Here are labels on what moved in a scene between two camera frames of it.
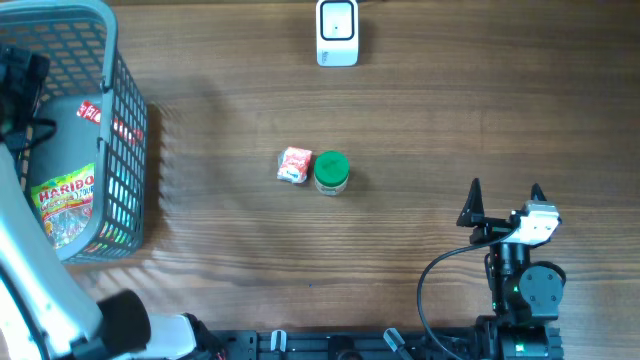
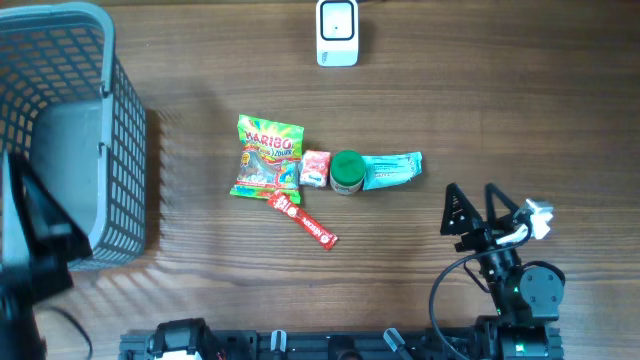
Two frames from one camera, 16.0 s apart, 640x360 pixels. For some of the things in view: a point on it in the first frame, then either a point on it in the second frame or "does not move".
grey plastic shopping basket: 90,170 does not move
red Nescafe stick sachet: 91,112 → 301,219
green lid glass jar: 331,172 → 347,172
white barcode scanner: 337,42 does not move
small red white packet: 293,164 → 314,168
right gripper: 473,215 → 495,227
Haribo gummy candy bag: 66,205 → 270,160
